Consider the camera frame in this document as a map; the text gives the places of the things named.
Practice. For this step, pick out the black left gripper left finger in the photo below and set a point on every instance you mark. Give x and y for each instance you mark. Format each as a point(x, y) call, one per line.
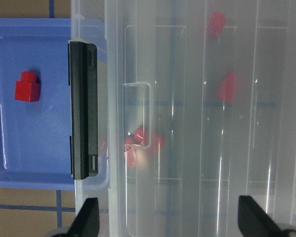
point(87, 222)

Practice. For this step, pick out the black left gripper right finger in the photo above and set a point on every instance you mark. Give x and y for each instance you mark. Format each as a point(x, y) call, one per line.
point(253, 221)

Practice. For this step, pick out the clear plastic box lid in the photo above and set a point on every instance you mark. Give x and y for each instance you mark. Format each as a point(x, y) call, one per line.
point(202, 118)

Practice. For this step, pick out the clear plastic storage box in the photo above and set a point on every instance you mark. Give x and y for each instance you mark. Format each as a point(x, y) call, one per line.
point(88, 118)

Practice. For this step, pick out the blue plastic tray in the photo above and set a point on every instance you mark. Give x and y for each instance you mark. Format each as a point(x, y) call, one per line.
point(35, 136)

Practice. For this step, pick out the black box latch handle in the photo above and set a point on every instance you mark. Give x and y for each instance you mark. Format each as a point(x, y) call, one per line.
point(83, 82)

